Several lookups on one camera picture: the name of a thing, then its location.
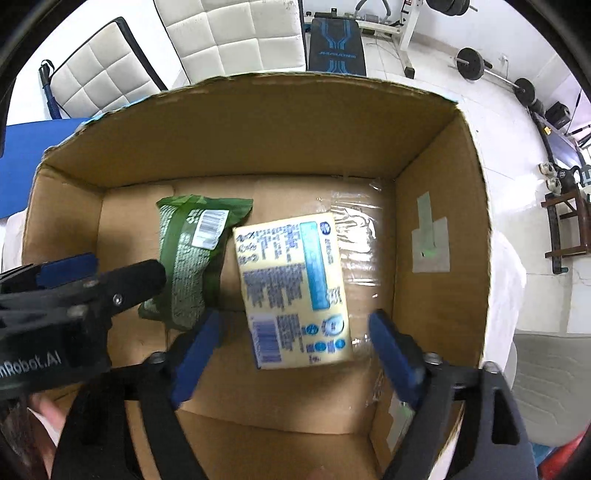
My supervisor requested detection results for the green snack bag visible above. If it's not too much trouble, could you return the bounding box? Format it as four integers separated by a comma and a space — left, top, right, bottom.
138, 195, 253, 331

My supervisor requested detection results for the pale yellow blue package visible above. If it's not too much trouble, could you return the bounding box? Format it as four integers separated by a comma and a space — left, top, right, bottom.
233, 213, 353, 370

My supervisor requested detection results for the person's left hand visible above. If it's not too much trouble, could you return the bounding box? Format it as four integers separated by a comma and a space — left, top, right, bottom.
25, 393, 66, 479

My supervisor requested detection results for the blue plastic bag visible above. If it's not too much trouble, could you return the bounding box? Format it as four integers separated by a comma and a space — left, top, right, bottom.
531, 443, 555, 466

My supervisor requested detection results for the beige table cloth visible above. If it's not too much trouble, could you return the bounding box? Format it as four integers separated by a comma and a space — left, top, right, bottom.
482, 230, 527, 370

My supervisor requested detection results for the blue mat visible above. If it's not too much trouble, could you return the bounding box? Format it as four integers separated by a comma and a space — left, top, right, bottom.
0, 118, 87, 218

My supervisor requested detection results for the orange plastic bag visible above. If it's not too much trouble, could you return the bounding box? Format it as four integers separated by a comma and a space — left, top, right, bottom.
538, 433, 584, 480

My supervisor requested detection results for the green white tape label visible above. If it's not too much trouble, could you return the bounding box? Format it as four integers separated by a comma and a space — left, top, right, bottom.
412, 192, 451, 273

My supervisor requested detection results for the milk carton cardboard box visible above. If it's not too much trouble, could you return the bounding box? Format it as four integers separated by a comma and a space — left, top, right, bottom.
23, 73, 491, 479

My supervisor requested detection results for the white quilted chair left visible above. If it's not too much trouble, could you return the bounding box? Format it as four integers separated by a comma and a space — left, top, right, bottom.
38, 17, 167, 119

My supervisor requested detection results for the white quilted chair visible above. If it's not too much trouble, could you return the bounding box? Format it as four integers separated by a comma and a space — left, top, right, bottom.
154, 0, 307, 84
38, 17, 167, 119

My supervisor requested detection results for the dark wooden stand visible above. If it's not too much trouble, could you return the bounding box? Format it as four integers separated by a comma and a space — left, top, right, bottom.
541, 189, 590, 275

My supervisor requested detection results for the white quilted chair right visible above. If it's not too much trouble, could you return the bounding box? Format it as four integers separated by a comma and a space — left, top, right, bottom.
154, 0, 307, 84

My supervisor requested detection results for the black box on floor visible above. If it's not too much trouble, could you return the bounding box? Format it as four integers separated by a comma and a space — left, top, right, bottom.
545, 101, 571, 130

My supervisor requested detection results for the barbell with black plates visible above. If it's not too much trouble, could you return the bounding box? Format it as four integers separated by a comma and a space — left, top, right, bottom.
454, 46, 546, 114

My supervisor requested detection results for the black blue weight bench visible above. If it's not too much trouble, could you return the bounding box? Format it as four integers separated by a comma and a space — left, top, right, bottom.
304, 13, 367, 77

